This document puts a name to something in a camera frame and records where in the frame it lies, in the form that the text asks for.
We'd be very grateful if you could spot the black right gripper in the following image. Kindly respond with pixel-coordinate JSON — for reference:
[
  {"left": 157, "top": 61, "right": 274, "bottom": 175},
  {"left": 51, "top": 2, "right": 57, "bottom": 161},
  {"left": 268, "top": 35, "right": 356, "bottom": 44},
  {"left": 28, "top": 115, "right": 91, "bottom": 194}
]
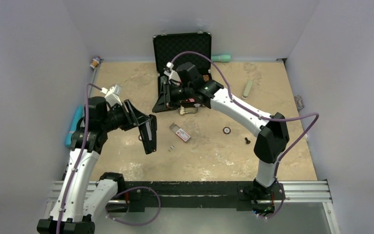
[{"left": 152, "top": 81, "right": 193, "bottom": 114}]

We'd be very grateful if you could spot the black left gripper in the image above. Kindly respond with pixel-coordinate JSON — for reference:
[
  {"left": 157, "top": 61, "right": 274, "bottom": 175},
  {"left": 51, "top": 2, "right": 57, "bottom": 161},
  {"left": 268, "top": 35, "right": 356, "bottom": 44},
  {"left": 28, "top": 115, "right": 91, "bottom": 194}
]
[{"left": 101, "top": 98, "right": 150, "bottom": 133}]

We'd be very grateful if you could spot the black stapler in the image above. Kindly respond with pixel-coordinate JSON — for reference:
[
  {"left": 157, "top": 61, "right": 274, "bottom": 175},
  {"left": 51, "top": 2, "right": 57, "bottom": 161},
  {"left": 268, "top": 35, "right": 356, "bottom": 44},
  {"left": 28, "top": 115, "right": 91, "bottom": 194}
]
[{"left": 138, "top": 115, "right": 157, "bottom": 155}]

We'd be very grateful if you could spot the pale green stapler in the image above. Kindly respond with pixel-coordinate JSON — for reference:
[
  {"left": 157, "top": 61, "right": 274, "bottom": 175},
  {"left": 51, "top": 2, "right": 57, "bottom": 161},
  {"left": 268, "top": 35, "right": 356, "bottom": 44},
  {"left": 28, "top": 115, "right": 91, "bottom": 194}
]
[{"left": 242, "top": 79, "right": 254, "bottom": 99}]

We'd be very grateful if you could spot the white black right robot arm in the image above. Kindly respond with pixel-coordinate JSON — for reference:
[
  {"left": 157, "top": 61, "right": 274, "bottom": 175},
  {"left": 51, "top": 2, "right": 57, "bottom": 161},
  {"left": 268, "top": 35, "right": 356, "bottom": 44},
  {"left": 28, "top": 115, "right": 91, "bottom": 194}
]
[{"left": 152, "top": 62, "right": 289, "bottom": 198}]

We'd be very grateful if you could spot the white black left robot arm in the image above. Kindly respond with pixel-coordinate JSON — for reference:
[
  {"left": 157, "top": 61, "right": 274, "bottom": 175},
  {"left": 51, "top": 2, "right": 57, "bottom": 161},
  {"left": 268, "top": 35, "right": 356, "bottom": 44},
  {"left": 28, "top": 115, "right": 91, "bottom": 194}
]
[{"left": 37, "top": 97, "right": 157, "bottom": 234}]

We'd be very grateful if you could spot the black poker chip case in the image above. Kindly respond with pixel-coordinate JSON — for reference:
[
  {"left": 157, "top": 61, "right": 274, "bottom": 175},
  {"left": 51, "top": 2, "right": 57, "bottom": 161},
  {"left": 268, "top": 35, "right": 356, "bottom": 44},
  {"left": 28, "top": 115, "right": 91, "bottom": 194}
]
[{"left": 153, "top": 32, "right": 212, "bottom": 108}]

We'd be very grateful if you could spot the small orange bottle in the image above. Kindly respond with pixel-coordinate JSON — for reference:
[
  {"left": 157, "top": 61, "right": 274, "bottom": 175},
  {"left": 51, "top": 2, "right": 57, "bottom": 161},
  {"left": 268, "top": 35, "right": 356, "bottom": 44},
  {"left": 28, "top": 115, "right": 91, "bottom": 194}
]
[{"left": 90, "top": 56, "right": 102, "bottom": 69}]

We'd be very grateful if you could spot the right poker chip on table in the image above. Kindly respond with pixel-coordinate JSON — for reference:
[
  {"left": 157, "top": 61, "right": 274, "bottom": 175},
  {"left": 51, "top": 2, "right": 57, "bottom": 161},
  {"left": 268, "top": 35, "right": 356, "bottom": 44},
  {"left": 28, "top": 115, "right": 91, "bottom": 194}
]
[{"left": 223, "top": 127, "right": 231, "bottom": 135}]

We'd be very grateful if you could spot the mint green flashlight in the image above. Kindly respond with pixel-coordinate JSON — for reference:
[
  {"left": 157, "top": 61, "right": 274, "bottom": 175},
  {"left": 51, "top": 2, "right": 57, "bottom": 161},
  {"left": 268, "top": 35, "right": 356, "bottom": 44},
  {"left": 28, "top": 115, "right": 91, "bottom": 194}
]
[{"left": 211, "top": 54, "right": 231, "bottom": 63}]

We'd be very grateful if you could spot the small black screw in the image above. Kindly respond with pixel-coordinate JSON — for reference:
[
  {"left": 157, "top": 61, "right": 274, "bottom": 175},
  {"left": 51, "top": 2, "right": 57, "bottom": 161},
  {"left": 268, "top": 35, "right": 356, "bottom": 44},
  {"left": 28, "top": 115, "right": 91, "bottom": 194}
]
[{"left": 244, "top": 137, "right": 251, "bottom": 144}]

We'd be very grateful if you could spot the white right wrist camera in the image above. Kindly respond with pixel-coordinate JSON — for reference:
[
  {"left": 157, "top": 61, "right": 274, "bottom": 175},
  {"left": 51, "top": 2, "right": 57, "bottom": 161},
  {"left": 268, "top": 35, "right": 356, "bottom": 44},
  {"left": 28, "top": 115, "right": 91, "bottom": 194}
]
[{"left": 164, "top": 62, "right": 181, "bottom": 83}]

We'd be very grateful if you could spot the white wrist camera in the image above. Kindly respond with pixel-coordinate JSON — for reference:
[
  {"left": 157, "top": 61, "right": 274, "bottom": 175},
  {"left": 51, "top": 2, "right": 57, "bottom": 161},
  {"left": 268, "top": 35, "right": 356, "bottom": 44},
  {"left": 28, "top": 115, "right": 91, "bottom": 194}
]
[
  {"left": 101, "top": 84, "right": 122, "bottom": 107},
  {"left": 164, "top": 62, "right": 181, "bottom": 83}
]

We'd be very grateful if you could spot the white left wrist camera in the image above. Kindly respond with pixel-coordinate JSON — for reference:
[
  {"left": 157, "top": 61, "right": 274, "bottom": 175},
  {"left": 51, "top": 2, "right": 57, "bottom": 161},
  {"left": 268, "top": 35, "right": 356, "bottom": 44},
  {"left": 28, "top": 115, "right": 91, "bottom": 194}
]
[{"left": 101, "top": 84, "right": 122, "bottom": 107}]

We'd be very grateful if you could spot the teal blue handle tool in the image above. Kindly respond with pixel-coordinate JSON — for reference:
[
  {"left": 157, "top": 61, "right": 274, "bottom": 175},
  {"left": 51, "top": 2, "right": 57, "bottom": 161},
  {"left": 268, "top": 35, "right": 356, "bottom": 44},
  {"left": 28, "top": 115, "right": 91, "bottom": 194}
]
[{"left": 65, "top": 105, "right": 84, "bottom": 149}]

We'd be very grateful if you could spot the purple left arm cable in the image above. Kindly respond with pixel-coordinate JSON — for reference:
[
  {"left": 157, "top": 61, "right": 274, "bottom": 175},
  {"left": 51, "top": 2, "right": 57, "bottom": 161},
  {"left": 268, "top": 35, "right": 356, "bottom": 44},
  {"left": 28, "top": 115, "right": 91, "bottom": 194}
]
[{"left": 55, "top": 83, "right": 105, "bottom": 234}]

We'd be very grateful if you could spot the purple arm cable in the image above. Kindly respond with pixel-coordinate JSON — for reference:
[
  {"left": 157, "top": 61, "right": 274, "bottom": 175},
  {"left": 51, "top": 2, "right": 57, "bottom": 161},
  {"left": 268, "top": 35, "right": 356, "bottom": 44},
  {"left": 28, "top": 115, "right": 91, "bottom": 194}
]
[
  {"left": 55, "top": 83, "right": 105, "bottom": 234},
  {"left": 170, "top": 51, "right": 320, "bottom": 220}
]

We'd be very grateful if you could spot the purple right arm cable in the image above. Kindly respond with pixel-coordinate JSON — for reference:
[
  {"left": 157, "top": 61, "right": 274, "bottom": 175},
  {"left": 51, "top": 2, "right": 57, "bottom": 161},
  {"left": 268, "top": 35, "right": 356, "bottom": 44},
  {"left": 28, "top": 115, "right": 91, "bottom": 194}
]
[{"left": 170, "top": 51, "right": 320, "bottom": 220}]

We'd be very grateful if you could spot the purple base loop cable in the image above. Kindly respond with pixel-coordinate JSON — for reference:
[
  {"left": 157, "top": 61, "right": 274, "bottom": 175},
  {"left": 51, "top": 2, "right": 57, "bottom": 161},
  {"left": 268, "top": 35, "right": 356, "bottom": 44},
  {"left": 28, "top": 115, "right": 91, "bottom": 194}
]
[{"left": 105, "top": 186, "right": 162, "bottom": 227}]

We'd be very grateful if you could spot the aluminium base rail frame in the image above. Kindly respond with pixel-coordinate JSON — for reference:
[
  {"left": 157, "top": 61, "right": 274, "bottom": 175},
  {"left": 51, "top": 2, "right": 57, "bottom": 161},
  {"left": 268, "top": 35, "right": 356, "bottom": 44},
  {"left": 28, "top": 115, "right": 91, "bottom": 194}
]
[{"left": 50, "top": 181, "right": 338, "bottom": 233}]

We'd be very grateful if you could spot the grey object at right wall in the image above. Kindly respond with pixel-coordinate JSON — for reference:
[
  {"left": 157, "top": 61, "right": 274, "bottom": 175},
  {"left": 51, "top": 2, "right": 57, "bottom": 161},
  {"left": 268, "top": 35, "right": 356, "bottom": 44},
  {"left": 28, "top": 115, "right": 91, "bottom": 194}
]
[{"left": 294, "top": 95, "right": 304, "bottom": 111}]

